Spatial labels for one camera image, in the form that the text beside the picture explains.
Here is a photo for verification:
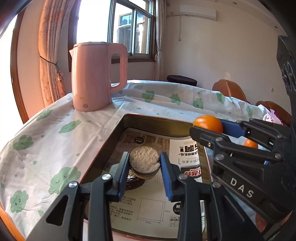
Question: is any smooth orange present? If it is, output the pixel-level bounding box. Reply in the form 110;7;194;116
193;115;223;133

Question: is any bumpy orange mandarin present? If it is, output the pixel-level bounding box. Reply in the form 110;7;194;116
244;138;258;149

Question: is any person's right hand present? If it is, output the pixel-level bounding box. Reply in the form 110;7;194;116
255;213;268;232

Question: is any brown leather sofa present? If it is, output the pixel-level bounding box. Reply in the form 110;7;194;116
256;101;292;127

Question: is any pink cartoon cup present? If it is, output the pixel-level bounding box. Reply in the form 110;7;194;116
263;109;283;125

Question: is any pink rectangular tin box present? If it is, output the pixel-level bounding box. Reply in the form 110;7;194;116
82;114;202;240

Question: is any brown leather armchair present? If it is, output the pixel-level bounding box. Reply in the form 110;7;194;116
212;79;247;102

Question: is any printed paper sheet in tin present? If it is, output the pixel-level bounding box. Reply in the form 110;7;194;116
104;128;202;240

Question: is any white green cloud tablecloth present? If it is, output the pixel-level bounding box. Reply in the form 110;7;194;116
1;80;268;237

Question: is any black round stool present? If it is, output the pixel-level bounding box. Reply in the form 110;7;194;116
166;75;198;86

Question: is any pale right curtain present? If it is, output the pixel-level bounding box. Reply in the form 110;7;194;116
153;0;166;81

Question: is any pink electric kettle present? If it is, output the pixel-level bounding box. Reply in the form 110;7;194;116
69;42;128;112

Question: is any pink left curtain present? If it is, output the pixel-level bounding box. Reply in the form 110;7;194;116
38;0;81;106

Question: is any white wall air conditioner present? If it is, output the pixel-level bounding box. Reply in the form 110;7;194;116
180;4;217;21

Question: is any window with frame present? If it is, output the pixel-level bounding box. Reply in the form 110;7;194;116
68;1;156;62

